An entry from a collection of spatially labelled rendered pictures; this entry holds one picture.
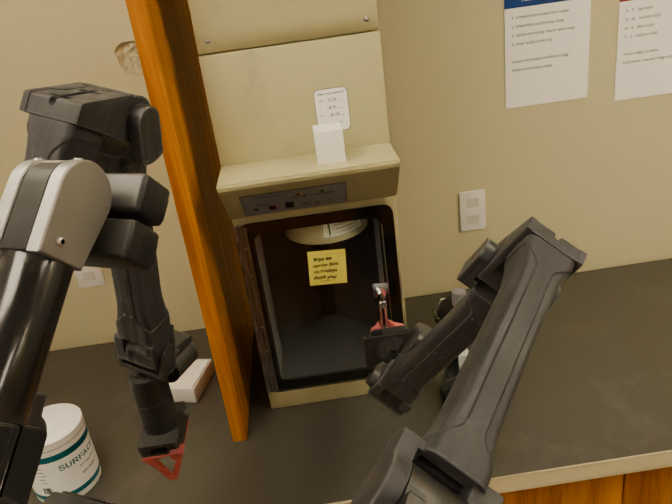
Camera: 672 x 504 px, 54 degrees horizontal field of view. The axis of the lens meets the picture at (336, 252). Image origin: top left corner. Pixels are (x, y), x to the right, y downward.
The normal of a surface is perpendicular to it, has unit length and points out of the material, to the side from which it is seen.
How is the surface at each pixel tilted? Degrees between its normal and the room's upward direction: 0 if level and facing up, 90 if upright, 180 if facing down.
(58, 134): 61
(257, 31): 90
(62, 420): 0
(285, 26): 90
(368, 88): 90
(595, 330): 0
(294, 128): 90
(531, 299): 39
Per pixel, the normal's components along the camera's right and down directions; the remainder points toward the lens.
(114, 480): -0.12, -0.90
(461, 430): 0.33, -0.54
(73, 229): 0.92, 0.06
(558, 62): 0.08, 0.42
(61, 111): -0.27, -0.05
